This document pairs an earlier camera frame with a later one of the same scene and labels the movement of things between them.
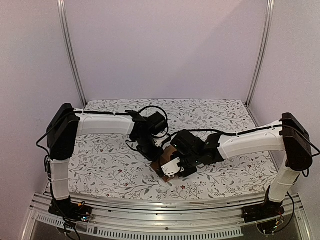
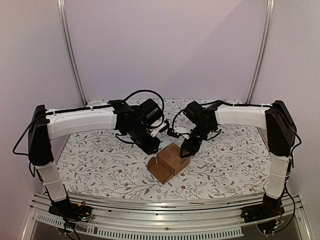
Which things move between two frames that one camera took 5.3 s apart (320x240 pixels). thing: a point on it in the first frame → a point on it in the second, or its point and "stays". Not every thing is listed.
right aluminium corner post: (270, 4) stays
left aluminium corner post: (62, 20) stays
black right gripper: (184, 168) → (191, 143)
